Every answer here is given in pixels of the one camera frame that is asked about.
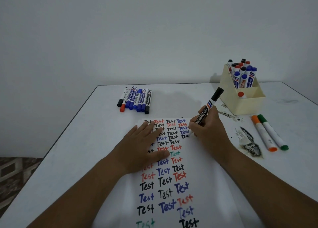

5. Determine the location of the person's left hand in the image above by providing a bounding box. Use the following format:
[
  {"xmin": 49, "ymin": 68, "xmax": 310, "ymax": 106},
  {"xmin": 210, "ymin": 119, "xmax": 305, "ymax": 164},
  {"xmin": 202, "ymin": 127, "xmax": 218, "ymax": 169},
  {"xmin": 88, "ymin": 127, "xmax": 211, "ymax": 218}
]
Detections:
[{"xmin": 106, "ymin": 121, "xmax": 170, "ymax": 177}]

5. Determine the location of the person's right hand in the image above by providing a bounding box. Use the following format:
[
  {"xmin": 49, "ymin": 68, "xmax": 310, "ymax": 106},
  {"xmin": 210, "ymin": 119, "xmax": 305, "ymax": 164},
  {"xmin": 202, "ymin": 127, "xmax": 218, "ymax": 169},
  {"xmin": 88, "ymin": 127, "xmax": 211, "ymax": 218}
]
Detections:
[{"xmin": 188, "ymin": 106, "xmax": 237, "ymax": 164}]

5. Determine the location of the black capped whiteboard marker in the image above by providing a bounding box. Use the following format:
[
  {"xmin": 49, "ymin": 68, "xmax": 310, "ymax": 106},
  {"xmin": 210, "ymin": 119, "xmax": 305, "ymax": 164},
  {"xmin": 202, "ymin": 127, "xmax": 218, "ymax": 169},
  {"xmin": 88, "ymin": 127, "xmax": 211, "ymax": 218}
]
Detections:
[{"xmin": 194, "ymin": 87, "xmax": 224, "ymax": 126}]

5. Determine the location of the white paper sheet with writing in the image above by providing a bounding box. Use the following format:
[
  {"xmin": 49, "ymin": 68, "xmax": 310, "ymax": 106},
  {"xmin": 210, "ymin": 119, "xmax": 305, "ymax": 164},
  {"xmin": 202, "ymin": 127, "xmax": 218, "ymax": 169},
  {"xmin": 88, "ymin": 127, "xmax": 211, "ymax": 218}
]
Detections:
[{"xmin": 92, "ymin": 118, "xmax": 251, "ymax": 228}]

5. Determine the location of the person's left forearm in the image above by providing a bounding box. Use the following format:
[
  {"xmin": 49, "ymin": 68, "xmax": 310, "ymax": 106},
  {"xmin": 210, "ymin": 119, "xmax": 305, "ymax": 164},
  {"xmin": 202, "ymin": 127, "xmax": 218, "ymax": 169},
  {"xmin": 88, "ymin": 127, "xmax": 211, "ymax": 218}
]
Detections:
[{"xmin": 26, "ymin": 156, "xmax": 128, "ymax": 228}]

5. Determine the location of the person's right forearm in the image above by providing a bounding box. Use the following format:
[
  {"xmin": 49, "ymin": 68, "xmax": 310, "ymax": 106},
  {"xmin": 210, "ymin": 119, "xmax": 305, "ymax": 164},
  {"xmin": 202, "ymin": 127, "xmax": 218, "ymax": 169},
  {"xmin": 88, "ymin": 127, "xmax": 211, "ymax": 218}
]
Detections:
[{"xmin": 219, "ymin": 146, "xmax": 318, "ymax": 228}]

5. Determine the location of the row of whiteboard markers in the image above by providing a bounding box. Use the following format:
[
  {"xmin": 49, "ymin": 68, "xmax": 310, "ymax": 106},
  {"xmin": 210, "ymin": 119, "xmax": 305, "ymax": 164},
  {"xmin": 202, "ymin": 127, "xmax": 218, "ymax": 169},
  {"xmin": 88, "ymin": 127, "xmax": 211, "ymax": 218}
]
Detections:
[{"xmin": 117, "ymin": 86, "xmax": 152, "ymax": 115}]

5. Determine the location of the cream plastic marker holder box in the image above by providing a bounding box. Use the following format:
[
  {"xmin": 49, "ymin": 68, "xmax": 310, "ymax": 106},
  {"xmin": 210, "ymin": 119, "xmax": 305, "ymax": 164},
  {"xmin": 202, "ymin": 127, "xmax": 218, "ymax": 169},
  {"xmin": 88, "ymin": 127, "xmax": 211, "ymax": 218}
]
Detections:
[{"xmin": 219, "ymin": 64, "xmax": 266, "ymax": 116}]

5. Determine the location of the bunch of upright markers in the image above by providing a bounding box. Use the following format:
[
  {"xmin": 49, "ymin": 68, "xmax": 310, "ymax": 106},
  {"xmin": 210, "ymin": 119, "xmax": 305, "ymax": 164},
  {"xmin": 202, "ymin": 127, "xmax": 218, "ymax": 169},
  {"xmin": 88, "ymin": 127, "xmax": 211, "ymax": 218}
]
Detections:
[{"xmin": 226, "ymin": 58, "xmax": 257, "ymax": 89}]

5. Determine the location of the orange capped white marker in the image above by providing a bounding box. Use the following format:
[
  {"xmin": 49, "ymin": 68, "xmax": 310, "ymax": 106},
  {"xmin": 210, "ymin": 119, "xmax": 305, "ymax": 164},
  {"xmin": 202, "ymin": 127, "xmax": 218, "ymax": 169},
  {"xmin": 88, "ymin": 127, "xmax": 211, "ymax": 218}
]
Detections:
[{"xmin": 251, "ymin": 115, "xmax": 278, "ymax": 152}]

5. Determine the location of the green capped white marker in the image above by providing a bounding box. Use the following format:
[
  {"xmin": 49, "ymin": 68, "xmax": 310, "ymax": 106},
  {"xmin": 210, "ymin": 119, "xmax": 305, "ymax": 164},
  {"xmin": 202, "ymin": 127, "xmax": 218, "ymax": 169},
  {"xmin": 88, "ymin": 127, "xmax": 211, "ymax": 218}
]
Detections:
[{"xmin": 257, "ymin": 114, "xmax": 289, "ymax": 151}]

